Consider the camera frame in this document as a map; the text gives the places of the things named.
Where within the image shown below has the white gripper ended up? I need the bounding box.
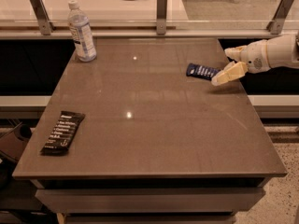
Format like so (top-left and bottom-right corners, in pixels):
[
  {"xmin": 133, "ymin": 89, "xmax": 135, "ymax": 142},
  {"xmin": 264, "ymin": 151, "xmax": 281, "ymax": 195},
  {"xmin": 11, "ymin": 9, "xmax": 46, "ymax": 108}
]
[{"xmin": 211, "ymin": 40, "xmax": 270, "ymax": 86}]

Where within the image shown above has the blue rxbar blueberry wrapper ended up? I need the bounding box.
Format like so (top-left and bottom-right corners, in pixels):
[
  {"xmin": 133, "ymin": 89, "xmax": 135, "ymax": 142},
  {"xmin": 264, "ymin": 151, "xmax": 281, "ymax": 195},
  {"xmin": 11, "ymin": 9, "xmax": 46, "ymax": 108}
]
[{"xmin": 186, "ymin": 63, "xmax": 220, "ymax": 80}]

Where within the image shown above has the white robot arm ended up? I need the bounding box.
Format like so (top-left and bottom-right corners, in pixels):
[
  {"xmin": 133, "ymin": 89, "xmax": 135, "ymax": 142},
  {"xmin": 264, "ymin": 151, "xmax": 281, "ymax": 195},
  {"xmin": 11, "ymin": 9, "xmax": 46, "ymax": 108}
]
[{"xmin": 211, "ymin": 35, "xmax": 299, "ymax": 86}]

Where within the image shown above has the black rxbar chocolate wrapper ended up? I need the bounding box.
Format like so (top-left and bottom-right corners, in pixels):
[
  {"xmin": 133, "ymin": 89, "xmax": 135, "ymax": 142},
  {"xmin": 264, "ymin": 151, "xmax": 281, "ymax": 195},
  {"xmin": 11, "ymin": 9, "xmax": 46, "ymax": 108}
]
[{"xmin": 40, "ymin": 111, "xmax": 85, "ymax": 156}]

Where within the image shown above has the grey drawer front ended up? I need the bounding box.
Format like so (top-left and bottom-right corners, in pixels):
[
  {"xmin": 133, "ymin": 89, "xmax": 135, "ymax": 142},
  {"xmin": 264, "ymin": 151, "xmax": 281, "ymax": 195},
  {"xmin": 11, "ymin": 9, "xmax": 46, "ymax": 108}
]
[{"xmin": 36, "ymin": 188, "xmax": 264, "ymax": 214}]

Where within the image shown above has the clear plastic water bottle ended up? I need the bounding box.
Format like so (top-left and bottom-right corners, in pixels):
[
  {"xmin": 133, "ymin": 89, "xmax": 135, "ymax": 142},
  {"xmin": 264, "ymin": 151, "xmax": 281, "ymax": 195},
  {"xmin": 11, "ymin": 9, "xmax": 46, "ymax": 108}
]
[{"xmin": 67, "ymin": 0, "xmax": 97, "ymax": 62}]

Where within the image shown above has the dark chair at left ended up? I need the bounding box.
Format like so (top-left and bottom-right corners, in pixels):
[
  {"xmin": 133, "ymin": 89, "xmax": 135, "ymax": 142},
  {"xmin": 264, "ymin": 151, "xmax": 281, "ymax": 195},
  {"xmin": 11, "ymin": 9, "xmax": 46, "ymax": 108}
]
[{"xmin": 0, "ymin": 123, "xmax": 32, "ymax": 189}]

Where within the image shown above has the right metal glass bracket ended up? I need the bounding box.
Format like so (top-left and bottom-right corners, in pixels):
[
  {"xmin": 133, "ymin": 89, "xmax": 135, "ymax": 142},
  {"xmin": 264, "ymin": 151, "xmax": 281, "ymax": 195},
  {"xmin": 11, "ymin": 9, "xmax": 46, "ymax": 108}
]
[{"xmin": 266, "ymin": 0, "xmax": 294, "ymax": 35}]

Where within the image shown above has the metal glass bracket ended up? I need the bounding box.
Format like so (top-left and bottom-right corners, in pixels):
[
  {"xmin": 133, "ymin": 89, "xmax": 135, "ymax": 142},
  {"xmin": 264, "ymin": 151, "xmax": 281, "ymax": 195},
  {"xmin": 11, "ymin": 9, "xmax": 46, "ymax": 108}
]
[
  {"xmin": 29, "ymin": 0, "xmax": 54, "ymax": 35},
  {"xmin": 156, "ymin": 0, "xmax": 167, "ymax": 35},
  {"xmin": 266, "ymin": 0, "xmax": 294, "ymax": 35}
]

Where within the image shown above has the middle metal glass bracket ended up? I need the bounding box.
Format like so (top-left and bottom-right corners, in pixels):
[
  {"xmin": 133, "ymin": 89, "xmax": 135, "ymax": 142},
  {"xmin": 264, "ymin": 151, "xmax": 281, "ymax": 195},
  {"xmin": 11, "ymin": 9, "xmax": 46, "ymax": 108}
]
[{"xmin": 156, "ymin": 0, "xmax": 167, "ymax": 35}]

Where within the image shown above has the left metal glass bracket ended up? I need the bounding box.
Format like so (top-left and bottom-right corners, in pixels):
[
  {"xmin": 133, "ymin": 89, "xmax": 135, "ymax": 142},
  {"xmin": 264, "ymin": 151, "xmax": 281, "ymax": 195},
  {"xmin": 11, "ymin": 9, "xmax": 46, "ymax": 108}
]
[{"xmin": 29, "ymin": 0, "xmax": 54, "ymax": 35}]

